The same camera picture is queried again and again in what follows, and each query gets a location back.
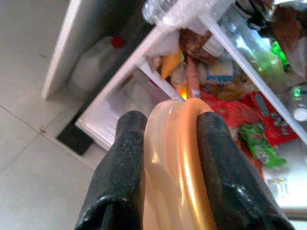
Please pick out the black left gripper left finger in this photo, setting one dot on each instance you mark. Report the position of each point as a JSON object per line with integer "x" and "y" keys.
{"x": 115, "y": 172}

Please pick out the white fridge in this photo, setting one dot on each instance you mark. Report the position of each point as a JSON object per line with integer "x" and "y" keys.
{"x": 115, "y": 95}

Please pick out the red plastic bag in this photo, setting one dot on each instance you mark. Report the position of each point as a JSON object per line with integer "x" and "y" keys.
{"x": 235, "y": 112}

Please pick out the orange food packet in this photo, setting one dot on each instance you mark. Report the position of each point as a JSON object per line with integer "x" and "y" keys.
{"x": 170, "y": 62}

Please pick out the green plastic drink bottle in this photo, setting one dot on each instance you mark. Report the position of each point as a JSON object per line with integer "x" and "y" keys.
{"x": 275, "y": 55}

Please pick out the green snack packet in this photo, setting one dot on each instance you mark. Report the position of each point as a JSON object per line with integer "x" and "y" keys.
{"x": 261, "y": 146}

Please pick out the clear plastic wrapped bottles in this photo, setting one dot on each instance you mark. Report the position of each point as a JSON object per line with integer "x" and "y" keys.
{"x": 172, "y": 12}

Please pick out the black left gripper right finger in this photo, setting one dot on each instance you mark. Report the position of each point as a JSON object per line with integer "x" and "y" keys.
{"x": 230, "y": 177}

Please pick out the white jug with red cap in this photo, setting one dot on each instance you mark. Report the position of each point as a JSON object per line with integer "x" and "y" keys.
{"x": 93, "y": 64}

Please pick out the blue and white carton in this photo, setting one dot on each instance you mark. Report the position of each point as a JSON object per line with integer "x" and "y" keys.
{"x": 220, "y": 73}

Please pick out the pink sausage tube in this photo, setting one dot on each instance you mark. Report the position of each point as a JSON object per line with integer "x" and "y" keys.
{"x": 193, "y": 76}

